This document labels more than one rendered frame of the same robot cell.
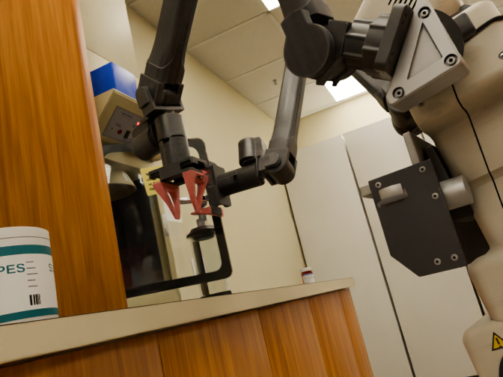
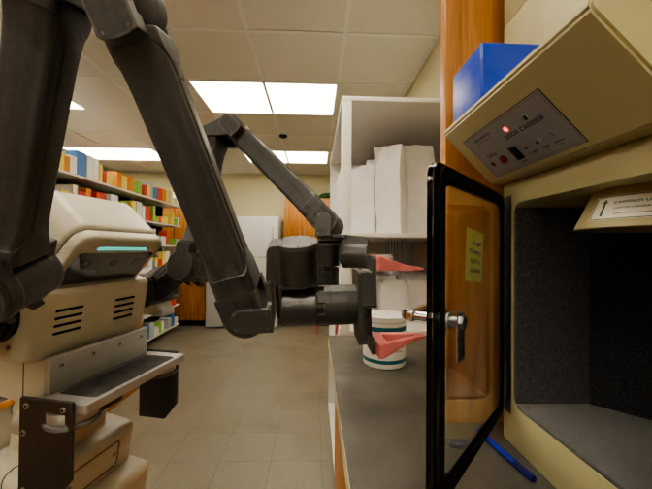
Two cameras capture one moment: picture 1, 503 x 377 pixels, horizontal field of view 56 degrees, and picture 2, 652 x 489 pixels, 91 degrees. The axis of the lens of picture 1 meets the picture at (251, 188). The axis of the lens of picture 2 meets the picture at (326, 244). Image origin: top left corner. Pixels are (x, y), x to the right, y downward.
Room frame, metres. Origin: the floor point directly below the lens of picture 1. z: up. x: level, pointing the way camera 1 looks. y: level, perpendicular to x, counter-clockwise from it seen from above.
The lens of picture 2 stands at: (1.55, -0.15, 1.29)
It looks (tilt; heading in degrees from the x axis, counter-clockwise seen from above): 1 degrees up; 158
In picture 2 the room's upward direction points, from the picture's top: 1 degrees clockwise
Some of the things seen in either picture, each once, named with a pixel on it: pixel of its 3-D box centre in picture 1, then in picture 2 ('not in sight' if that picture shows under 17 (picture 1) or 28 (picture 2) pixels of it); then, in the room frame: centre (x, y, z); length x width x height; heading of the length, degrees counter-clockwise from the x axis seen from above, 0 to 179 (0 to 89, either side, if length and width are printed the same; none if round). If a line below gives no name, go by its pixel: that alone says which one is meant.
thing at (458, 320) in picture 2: not in sight; (456, 336); (1.26, 0.15, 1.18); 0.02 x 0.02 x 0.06; 26
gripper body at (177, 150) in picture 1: (176, 158); (326, 281); (0.88, 0.13, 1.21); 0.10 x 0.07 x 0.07; 70
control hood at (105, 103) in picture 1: (137, 129); (531, 124); (1.26, 0.28, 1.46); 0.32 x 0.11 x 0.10; 160
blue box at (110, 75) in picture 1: (111, 89); (495, 88); (1.17, 0.31, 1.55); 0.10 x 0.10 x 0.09; 70
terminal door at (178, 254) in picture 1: (163, 212); (472, 314); (1.20, 0.24, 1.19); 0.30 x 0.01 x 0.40; 116
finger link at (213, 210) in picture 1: (206, 204); (392, 327); (1.16, 0.12, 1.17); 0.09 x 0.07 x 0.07; 69
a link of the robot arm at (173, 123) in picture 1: (168, 131); (329, 255); (0.89, 0.13, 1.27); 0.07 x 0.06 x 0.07; 50
